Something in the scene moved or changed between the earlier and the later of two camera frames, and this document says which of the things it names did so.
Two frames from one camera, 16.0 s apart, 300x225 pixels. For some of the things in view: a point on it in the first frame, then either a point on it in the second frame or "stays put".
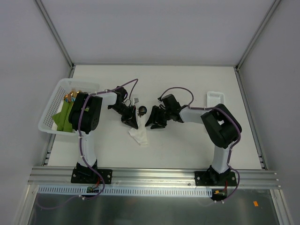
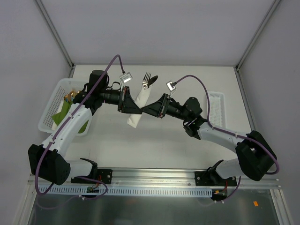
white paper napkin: x=139 y=134 to x=141 y=100
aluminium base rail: x=44 y=176 stays put
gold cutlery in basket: x=73 y=93 stays put
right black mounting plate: x=212 y=178 stays put
